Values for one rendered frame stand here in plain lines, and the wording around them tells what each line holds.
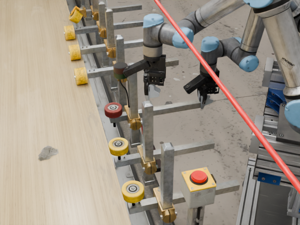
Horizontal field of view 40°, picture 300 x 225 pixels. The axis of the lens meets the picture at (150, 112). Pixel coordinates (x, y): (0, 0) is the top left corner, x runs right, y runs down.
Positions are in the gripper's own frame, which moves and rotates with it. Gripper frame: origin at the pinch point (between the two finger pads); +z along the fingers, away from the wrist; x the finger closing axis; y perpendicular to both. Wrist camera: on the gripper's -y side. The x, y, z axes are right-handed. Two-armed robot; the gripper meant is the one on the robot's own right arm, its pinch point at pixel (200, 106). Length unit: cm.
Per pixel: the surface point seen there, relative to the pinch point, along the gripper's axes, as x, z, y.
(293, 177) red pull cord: -121, -82, -41
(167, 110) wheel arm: -1.5, -2.2, -17.0
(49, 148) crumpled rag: -21, -8, -72
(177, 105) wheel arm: -0.3, -3.4, -11.6
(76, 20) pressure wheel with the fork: 96, -9, -47
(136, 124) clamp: -8.3, -2.7, -33.7
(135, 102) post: -5.7, -12.9, -33.2
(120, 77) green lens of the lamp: -6.9, -27.1, -39.4
